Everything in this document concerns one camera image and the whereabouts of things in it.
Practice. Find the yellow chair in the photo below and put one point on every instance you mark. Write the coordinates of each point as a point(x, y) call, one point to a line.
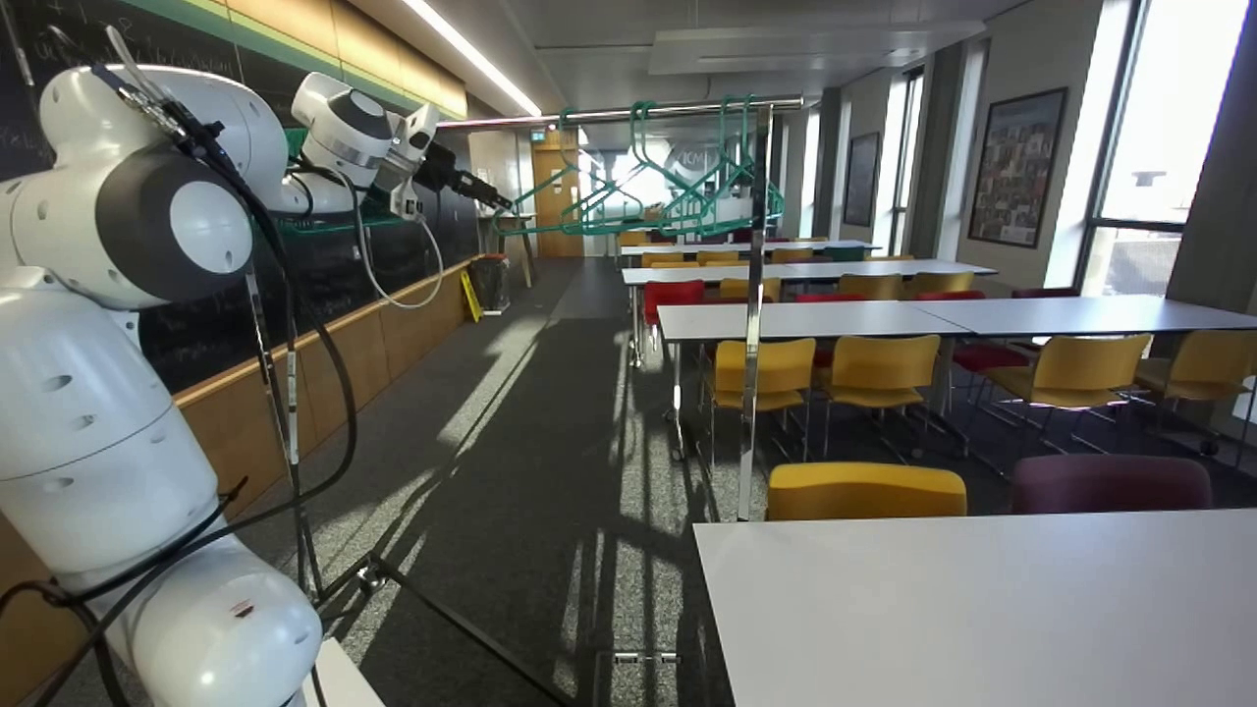
point(1203, 364)
point(885, 369)
point(1081, 369)
point(747, 289)
point(866, 493)
point(765, 369)
point(870, 289)

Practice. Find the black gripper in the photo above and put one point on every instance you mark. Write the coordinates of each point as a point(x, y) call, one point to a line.
point(449, 170)

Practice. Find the chrome clothes rail bar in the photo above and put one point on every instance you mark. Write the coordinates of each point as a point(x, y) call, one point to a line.
point(593, 114)

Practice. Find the white robot mount table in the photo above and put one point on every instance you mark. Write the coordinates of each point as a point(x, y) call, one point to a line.
point(344, 679)

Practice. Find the red chair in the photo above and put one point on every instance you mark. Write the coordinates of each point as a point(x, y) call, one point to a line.
point(670, 303)
point(989, 356)

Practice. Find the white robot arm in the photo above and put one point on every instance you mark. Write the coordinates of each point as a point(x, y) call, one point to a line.
point(91, 433)

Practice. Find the ceiling light strip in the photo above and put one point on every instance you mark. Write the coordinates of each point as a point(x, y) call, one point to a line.
point(475, 61)

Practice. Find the chrome rail support pole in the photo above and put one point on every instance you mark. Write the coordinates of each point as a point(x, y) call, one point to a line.
point(752, 327)

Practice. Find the wooden door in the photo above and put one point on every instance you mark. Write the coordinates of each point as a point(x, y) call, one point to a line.
point(555, 196)

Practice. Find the wooden wall ledge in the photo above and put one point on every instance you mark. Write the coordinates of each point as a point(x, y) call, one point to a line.
point(395, 327)

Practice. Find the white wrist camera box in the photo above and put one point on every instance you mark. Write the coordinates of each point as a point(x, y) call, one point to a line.
point(417, 127)

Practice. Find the black chalkboard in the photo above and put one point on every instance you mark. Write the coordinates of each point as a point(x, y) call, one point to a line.
point(329, 289)

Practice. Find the large framed picture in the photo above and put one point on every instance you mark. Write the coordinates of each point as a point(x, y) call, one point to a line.
point(1019, 163)

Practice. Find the maroon chair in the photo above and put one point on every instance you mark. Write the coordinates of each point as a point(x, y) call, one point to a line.
point(1110, 479)

